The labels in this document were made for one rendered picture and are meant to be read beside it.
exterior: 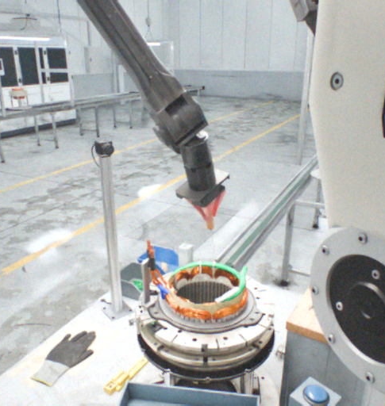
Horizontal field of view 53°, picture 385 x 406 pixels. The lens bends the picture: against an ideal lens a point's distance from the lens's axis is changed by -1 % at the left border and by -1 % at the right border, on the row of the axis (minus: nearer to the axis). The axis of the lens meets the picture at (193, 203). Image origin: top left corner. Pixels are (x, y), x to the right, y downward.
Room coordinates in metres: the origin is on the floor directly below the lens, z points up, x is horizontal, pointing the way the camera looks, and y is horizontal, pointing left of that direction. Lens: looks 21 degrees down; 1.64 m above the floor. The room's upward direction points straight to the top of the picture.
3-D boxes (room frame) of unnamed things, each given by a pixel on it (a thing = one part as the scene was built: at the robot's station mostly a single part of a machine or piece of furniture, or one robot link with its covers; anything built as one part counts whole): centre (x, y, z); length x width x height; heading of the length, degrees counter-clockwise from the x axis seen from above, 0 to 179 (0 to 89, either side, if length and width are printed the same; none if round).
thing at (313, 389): (0.56, -0.23, 1.04); 0.04 x 0.04 x 0.01
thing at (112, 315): (1.17, 0.27, 0.78); 0.09 x 0.09 x 0.01; 38
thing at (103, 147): (1.16, 0.26, 1.37); 0.06 x 0.04 x 0.04; 38
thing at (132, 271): (1.30, 0.21, 0.82); 0.16 x 0.14 x 0.07; 62
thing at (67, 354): (0.95, 0.38, 0.79); 0.24 x 0.13 x 0.02; 153
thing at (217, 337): (0.78, -0.03, 1.09); 0.32 x 0.32 x 0.01
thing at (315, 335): (0.78, -0.35, 1.05); 0.20 x 0.19 x 0.02; 148
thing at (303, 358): (0.78, -0.35, 0.91); 0.19 x 0.19 x 0.26; 58
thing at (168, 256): (1.45, 0.13, 0.82); 0.16 x 0.14 x 0.07; 64
